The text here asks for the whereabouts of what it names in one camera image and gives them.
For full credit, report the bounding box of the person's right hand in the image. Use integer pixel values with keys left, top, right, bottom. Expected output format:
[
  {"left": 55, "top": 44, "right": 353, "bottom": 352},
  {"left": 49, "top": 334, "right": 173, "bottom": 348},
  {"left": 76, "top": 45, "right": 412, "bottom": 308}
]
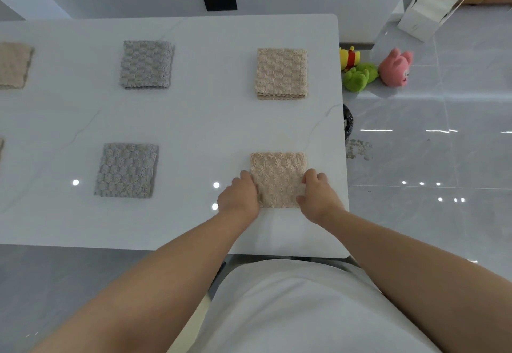
[{"left": 295, "top": 168, "right": 346, "bottom": 228}]

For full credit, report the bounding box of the person's left hand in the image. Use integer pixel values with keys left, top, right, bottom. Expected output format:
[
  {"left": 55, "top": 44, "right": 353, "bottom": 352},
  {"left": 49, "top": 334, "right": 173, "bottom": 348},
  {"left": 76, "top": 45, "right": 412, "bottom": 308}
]
[{"left": 217, "top": 170, "right": 261, "bottom": 221}]

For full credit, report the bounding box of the grey waffle towel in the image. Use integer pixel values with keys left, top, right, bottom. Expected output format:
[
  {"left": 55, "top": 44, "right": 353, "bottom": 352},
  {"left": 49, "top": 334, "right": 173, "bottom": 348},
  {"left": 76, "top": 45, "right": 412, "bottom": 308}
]
[
  {"left": 119, "top": 39, "right": 175, "bottom": 90},
  {"left": 94, "top": 142, "right": 160, "bottom": 199}
]

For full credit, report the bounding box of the person's right forearm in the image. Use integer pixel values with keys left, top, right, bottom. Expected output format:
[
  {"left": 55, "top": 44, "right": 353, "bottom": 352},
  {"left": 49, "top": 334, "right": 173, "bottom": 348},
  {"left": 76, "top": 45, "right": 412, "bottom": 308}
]
[{"left": 319, "top": 208, "right": 512, "bottom": 353}]

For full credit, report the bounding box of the person's left forearm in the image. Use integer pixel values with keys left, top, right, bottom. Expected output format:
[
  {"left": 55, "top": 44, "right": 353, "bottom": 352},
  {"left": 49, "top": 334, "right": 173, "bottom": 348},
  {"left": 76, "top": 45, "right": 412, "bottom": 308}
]
[{"left": 31, "top": 208, "right": 257, "bottom": 353}]

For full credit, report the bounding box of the person's white shirt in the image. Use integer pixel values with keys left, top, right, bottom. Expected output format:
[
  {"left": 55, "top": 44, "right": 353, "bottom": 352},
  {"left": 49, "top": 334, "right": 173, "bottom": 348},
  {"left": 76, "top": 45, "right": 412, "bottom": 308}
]
[{"left": 188, "top": 259, "right": 441, "bottom": 353}]

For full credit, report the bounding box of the white marble table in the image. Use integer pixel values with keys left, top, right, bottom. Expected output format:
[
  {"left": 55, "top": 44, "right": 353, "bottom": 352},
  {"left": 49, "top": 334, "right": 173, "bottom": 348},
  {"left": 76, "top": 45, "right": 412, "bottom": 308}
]
[{"left": 0, "top": 14, "right": 351, "bottom": 260}]

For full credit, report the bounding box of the cream chair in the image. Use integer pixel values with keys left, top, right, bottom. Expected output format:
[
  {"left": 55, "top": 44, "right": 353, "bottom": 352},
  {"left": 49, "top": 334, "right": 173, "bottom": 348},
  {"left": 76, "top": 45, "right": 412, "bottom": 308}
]
[{"left": 170, "top": 291, "right": 215, "bottom": 353}]

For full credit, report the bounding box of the green plush toy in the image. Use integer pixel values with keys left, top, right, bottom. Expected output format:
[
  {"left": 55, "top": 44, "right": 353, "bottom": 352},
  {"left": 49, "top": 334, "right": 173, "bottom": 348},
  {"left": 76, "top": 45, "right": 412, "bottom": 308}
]
[{"left": 342, "top": 62, "right": 380, "bottom": 93}]

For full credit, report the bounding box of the yellow plush toy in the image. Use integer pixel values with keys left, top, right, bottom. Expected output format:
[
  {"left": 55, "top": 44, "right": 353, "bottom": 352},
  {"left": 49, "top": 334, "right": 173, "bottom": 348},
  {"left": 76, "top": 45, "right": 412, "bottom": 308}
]
[{"left": 339, "top": 46, "right": 361, "bottom": 71}]

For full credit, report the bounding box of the pink plush toy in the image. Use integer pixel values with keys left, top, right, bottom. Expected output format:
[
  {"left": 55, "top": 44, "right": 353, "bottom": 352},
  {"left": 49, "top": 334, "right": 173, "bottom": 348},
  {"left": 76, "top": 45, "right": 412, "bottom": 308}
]
[{"left": 378, "top": 47, "right": 415, "bottom": 87}]

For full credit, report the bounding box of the small white carton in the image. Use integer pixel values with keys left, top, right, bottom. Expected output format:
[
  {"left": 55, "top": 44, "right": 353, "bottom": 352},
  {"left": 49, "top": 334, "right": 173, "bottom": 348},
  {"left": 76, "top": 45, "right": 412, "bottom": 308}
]
[{"left": 397, "top": 0, "right": 468, "bottom": 43}]

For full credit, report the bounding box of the black wall outlet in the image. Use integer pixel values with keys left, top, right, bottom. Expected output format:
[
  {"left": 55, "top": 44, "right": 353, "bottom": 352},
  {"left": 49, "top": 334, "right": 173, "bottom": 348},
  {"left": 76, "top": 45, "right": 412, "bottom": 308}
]
[{"left": 202, "top": 0, "right": 238, "bottom": 12}]

